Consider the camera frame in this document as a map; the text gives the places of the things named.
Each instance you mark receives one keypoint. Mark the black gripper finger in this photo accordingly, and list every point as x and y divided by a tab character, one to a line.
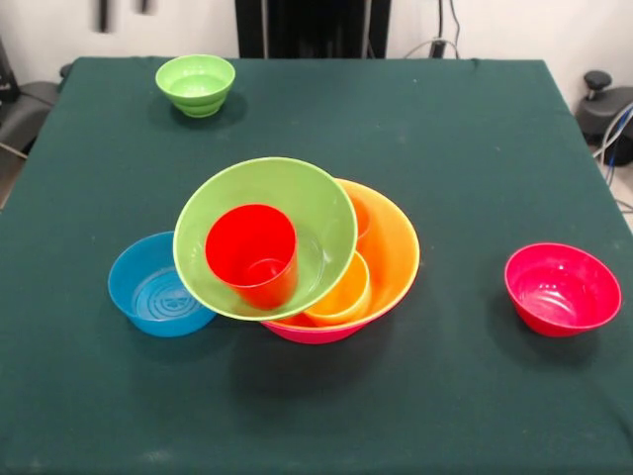
144	5
104	15

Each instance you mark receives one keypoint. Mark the yellow cup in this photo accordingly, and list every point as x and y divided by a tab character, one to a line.
343	297

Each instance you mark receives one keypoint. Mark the small green bowl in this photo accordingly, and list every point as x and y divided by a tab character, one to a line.
195	84

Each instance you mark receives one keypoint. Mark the black equipment base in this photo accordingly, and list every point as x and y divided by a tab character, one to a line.
603	109

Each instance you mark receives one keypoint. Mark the large green bowl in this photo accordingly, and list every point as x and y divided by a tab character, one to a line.
277	183

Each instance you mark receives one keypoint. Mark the dark green tablecloth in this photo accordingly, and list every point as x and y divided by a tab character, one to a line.
316	396

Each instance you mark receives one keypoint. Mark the large orange bowl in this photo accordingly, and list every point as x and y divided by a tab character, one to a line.
395	257

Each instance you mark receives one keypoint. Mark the orange cup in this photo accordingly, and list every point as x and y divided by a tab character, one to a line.
362	218

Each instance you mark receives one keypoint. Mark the black chair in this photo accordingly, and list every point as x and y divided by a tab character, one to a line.
29	109

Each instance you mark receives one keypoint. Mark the black power adapter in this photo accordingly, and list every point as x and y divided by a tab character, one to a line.
437	49

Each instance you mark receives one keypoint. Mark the red cup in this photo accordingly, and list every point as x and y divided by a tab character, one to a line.
252	247

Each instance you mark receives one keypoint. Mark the blue bowl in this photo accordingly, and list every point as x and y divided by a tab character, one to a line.
138	297

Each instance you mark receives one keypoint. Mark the red bowl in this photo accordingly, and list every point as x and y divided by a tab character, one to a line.
559	292

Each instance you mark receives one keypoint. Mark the black cabinet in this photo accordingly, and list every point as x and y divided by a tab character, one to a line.
316	25

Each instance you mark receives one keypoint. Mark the large pink bowl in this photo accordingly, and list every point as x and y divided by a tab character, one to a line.
316	335

